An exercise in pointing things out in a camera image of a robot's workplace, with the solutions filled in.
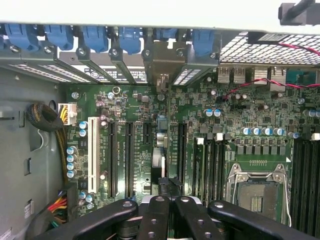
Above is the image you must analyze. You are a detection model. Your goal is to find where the yellow and black braided wire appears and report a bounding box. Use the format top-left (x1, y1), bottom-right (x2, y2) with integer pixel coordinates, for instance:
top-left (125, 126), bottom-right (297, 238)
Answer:
top-left (56, 129), bottom-right (68, 186)

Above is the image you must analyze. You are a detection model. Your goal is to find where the white power connector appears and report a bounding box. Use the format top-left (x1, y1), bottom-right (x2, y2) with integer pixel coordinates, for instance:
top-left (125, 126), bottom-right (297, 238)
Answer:
top-left (57, 102), bottom-right (78, 127)

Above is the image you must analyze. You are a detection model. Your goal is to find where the green motherboard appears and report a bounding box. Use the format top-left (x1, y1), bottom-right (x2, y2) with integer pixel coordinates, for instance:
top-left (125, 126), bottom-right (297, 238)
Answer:
top-left (64, 67), bottom-right (320, 233)

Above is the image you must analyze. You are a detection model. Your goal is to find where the silver socket locking lever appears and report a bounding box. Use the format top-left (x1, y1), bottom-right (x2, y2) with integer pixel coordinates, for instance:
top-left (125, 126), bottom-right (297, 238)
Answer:
top-left (281, 172), bottom-right (294, 228)

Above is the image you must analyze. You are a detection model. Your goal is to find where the open dark grey PC case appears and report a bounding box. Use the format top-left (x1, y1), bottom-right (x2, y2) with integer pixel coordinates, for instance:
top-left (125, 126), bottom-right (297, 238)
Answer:
top-left (0, 0), bottom-right (320, 87)

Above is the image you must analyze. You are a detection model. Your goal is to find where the short black expansion slot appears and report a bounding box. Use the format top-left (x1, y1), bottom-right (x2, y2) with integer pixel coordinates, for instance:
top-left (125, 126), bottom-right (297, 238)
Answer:
top-left (142, 122), bottom-right (152, 146)

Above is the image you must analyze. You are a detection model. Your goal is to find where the red and black twisted wire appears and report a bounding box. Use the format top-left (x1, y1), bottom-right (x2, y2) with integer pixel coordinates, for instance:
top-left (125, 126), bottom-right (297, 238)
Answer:
top-left (222, 42), bottom-right (320, 101)

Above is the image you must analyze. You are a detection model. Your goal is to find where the black labelled module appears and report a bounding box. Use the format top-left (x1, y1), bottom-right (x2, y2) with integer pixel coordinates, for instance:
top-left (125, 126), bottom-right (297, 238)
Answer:
top-left (246, 31), bottom-right (297, 46)

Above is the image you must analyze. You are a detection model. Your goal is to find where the metal rear port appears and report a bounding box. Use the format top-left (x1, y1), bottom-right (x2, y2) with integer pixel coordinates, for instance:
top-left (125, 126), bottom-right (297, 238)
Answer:
top-left (269, 66), bottom-right (287, 92)
top-left (253, 66), bottom-right (270, 86)
top-left (217, 66), bottom-right (231, 85)
top-left (232, 66), bottom-right (246, 85)

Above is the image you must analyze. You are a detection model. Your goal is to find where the long black expansion slot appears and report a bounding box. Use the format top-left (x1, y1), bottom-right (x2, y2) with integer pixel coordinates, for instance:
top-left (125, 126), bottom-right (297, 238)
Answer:
top-left (107, 121), bottom-right (119, 200)
top-left (176, 122), bottom-right (188, 191)
top-left (124, 121), bottom-right (136, 200)

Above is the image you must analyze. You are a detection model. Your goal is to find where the multicoloured wire bundle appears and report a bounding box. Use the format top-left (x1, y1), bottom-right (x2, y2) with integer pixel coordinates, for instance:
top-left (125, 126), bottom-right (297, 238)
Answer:
top-left (47, 189), bottom-right (70, 228)

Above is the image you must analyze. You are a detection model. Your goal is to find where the white PCI expansion slot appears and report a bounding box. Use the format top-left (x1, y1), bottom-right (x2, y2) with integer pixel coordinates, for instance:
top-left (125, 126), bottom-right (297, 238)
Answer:
top-left (87, 116), bottom-right (101, 194)

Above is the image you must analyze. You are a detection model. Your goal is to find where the black RAM slot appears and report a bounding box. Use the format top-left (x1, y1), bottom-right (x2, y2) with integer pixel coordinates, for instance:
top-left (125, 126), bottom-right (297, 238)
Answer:
top-left (213, 133), bottom-right (225, 203)
top-left (311, 133), bottom-right (320, 231)
top-left (291, 139), bottom-right (302, 231)
top-left (301, 139), bottom-right (312, 231)
top-left (205, 138), bottom-right (215, 205)

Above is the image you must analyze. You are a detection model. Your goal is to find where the metal slot cover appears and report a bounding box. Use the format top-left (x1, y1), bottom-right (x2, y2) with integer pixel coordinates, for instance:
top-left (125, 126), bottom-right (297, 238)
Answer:
top-left (0, 44), bottom-right (66, 83)
top-left (108, 47), bottom-right (138, 85)
top-left (76, 46), bottom-right (120, 85)
top-left (172, 46), bottom-right (222, 87)
top-left (21, 42), bottom-right (93, 83)

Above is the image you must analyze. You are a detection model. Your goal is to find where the CPU socket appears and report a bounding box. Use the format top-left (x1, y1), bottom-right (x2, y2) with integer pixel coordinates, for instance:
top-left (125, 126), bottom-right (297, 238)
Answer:
top-left (226, 162), bottom-right (293, 226)

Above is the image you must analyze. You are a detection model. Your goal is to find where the grey power supply unit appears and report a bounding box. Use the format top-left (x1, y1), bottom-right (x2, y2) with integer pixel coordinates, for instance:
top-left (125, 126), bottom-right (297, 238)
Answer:
top-left (0, 66), bottom-right (66, 240)

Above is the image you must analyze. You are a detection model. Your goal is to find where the black sleeved wire bundle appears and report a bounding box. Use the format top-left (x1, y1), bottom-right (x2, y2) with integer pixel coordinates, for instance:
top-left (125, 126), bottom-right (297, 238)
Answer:
top-left (26, 102), bottom-right (63, 133)

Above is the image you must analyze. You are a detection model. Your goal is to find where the blue card retention latch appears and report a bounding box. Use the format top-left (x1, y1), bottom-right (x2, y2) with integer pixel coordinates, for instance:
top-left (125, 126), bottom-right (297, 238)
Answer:
top-left (44, 24), bottom-right (75, 51)
top-left (81, 25), bottom-right (110, 53)
top-left (4, 23), bottom-right (40, 52)
top-left (152, 28), bottom-right (178, 41)
top-left (118, 26), bottom-right (143, 55)
top-left (191, 29), bottom-right (216, 58)

